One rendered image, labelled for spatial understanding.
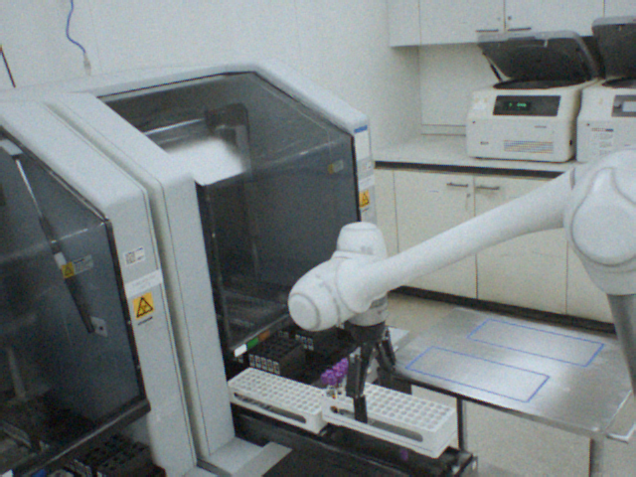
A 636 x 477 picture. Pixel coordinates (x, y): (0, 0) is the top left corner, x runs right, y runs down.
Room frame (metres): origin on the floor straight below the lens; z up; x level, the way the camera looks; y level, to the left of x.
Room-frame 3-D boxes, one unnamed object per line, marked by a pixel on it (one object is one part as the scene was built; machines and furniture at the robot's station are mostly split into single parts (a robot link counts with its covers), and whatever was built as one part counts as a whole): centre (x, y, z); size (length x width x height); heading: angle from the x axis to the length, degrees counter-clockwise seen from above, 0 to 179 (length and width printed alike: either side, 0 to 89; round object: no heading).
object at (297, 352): (1.70, 0.10, 0.85); 0.12 x 0.02 x 0.06; 141
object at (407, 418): (1.32, -0.12, 0.89); 0.30 x 0.10 x 0.06; 51
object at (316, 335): (1.82, 0.00, 0.85); 0.12 x 0.02 x 0.06; 140
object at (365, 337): (1.34, -0.10, 1.07); 0.08 x 0.07 x 0.09; 141
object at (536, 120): (3.73, -1.28, 1.22); 0.62 x 0.56 x 0.64; 139
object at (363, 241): (1.33, -0.09, 1.25); 0.13 x 0.11 x 0.16; 146
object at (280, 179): (1.91, 0.23, 1.28); 0.61 x 0.51 x 0.63; 141
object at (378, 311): (1.34, -0.10, 1.15); 0.09 x 0.09 x 0.06
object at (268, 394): (1.52, 0.12, 0.83); 0.30 x 0.10 x 0.06; 51
